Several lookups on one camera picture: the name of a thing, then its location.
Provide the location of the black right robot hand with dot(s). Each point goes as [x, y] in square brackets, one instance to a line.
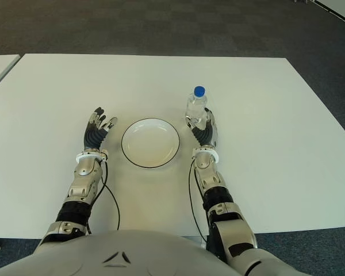
[207, 135]

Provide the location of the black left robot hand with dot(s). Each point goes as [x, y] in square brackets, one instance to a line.
[93, 136]

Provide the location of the clear blue-capped water bottle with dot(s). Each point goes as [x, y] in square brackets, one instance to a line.
[197, 106]

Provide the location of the white black-rimmed plate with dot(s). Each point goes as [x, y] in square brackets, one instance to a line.
[149, 143]

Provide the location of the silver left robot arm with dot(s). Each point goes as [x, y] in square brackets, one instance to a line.
[84, 178]

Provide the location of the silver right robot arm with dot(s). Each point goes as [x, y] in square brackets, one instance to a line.
[233, 227]

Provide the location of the grey robot torso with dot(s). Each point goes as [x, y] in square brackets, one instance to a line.
[118, 253]

